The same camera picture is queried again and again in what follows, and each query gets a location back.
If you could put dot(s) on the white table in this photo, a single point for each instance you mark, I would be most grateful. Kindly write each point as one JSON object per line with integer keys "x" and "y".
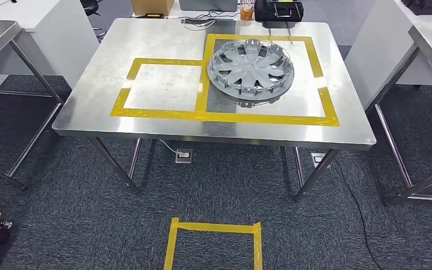
{"x": 70, "y": 48}
{"x": 372, "y": 56}

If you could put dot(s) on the black cases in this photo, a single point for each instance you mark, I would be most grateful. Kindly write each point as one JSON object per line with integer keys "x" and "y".
{"x": 428, "y": 6}

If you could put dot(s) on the grey plastic hubcap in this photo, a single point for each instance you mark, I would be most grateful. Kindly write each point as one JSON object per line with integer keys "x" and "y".
{"x": 251, "y": 70}

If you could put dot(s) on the cardboard box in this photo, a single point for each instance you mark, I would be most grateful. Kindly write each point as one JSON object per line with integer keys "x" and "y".
{"x": 152, "y": 6}

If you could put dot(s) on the black power adapter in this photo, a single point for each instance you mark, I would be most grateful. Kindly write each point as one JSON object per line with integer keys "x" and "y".
{"x": 153, "y": 16}

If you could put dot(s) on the plastic drink cup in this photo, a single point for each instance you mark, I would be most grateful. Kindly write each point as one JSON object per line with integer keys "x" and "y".
{"x": 246, "y": 13}

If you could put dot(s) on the floor socket box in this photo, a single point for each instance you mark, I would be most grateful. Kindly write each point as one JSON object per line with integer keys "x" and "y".
{"x": 318, "y": 159}
{"x": 183, "y": 155}

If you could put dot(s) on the black office chair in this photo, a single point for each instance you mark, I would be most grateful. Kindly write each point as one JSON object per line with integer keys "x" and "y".
{"x": 89, "y": 6}

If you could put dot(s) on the black remote controller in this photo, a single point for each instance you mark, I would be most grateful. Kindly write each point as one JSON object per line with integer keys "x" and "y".
{"x": 279, "y": 11}

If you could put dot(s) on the steel workbench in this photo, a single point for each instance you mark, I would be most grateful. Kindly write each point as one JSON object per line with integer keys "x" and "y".
{"x": 156, "y": 41}

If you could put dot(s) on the yellow bench tape outline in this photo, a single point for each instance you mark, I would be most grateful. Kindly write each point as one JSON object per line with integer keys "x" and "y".
{"x": 201, "y": 93}

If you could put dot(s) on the grey laptop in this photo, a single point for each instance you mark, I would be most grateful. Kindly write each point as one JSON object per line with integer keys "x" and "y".
{"x": 208, "y": 4}

